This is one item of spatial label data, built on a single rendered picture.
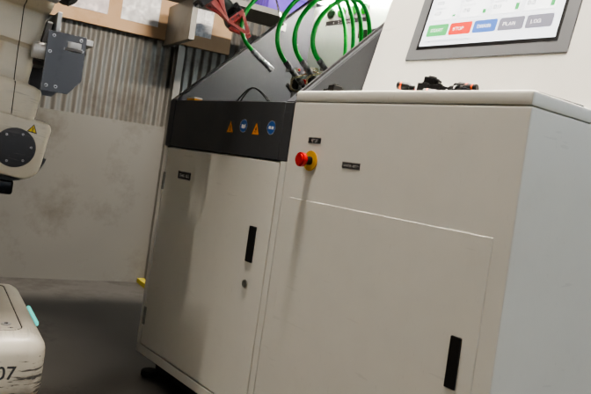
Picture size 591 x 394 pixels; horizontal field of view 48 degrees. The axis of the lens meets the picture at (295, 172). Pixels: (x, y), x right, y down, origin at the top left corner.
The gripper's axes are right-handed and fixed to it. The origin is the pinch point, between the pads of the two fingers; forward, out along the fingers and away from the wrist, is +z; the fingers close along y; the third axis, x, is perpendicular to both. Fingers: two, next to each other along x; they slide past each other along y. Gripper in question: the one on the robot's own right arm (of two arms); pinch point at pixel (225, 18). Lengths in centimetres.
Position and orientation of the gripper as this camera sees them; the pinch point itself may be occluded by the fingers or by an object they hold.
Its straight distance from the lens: 205.4
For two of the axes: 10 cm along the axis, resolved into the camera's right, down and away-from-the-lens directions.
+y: 7.5, -6.1, 2.6
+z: 5.5, 7.9, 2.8
